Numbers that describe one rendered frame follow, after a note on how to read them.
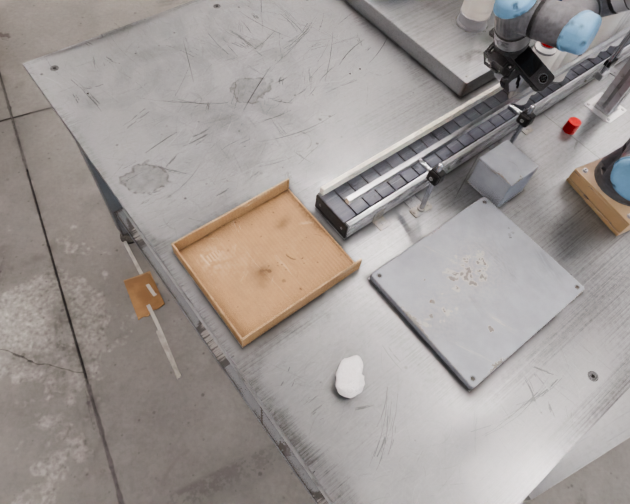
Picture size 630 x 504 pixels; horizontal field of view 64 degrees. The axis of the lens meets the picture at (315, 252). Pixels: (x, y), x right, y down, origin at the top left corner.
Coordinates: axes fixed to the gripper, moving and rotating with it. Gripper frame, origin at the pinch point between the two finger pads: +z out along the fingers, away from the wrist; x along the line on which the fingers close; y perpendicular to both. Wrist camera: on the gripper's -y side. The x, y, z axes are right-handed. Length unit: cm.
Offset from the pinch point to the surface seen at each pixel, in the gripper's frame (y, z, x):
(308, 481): -37, 18, 112
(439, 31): 30.7, 7.6, -2.3
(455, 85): 14.4, 5.6, 6.9
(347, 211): -2, -23, 51
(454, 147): -2.4, -6.4, 22.0
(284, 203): 10, -23, 60
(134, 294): 55, 32, 132
